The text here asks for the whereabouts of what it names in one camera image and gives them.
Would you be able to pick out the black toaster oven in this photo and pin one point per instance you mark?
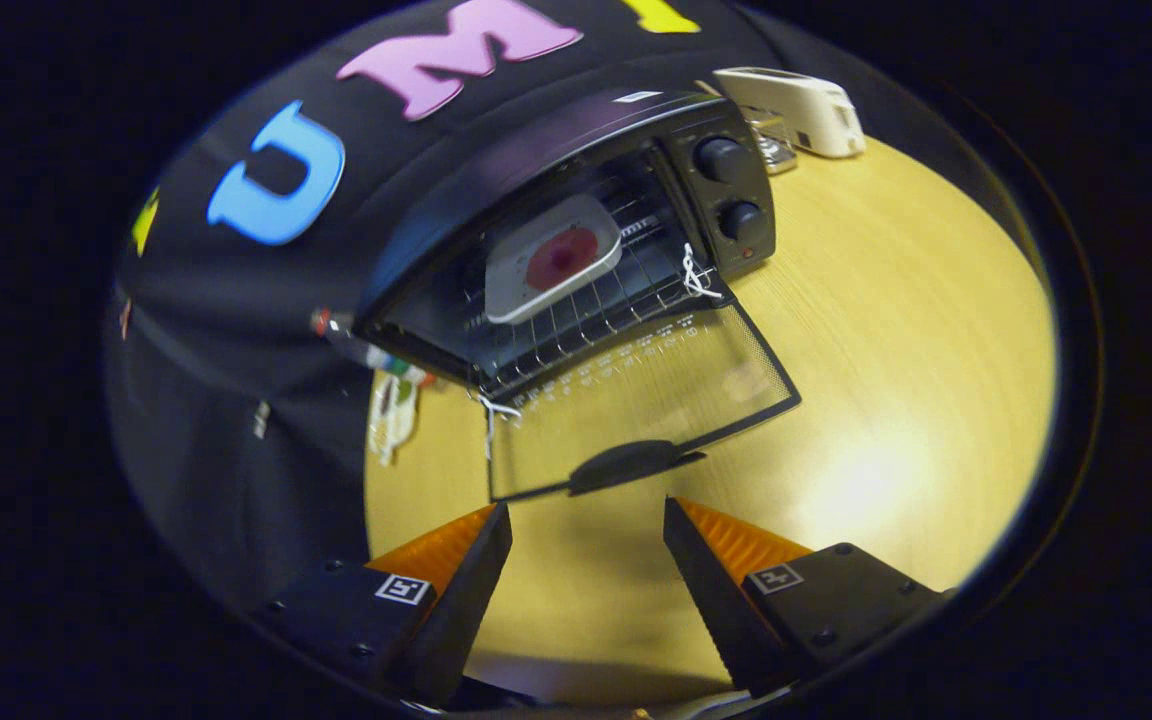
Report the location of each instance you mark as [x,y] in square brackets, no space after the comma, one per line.
[496,160]

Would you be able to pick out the white bread toaster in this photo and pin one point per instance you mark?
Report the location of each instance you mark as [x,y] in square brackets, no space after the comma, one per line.
[806,110]

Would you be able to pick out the black backdrop cloth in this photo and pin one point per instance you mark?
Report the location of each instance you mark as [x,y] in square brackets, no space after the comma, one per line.
[236,400]

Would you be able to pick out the silver cloth clip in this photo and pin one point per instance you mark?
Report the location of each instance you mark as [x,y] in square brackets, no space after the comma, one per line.
[261,420]

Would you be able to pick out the divided snack dish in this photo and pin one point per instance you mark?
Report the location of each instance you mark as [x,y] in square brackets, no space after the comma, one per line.
[391,415]

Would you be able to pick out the white plate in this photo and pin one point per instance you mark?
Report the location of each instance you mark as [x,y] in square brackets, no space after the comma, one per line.
[521,292]

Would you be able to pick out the pink cloth clip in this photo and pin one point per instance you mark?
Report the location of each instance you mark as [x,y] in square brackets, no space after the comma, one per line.
[125,318]

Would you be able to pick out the pink round food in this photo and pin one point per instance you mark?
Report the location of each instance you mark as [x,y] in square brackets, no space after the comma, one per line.
[561,258]

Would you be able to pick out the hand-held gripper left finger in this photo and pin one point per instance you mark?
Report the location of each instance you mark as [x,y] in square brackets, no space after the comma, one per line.
[461,600]

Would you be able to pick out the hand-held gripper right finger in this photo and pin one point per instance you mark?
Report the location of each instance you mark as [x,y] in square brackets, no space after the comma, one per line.
[708,590]

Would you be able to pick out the clear plastic water bottle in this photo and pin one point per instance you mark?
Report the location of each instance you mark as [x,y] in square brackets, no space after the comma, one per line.
[366,352]

